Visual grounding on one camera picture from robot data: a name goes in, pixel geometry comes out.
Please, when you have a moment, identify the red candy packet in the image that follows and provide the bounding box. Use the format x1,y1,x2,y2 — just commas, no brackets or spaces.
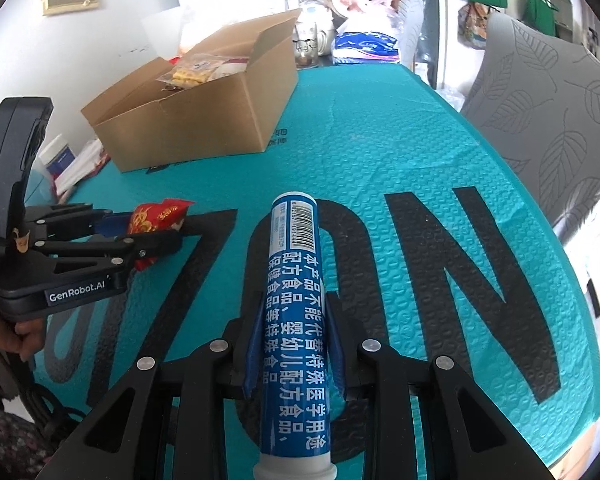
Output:
126,198,193,272

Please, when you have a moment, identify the person left hand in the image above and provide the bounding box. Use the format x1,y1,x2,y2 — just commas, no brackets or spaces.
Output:
0,317,47,362

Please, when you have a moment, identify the white red plum drink bag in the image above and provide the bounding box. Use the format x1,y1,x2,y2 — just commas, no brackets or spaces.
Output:
213,58,249,79

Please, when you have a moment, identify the blue white plastic bag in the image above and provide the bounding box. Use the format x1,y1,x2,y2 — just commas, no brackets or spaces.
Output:
332,10,400,65

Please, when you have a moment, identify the white lid blue jar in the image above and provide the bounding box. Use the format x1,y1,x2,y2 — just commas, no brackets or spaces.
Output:
38,134,76,180

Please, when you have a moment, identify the grey leaf pattern chair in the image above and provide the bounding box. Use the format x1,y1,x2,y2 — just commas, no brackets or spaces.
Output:
462,13,600,242

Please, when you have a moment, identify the brown cardboard box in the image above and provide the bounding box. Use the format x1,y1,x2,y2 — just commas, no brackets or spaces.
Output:
82,10,300,171

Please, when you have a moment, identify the white folded cloth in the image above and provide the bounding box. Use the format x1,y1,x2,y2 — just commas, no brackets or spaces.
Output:
55,139,109,198

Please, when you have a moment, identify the waffle cookie clear packet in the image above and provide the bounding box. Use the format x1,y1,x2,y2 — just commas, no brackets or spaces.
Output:
157,54,231,89

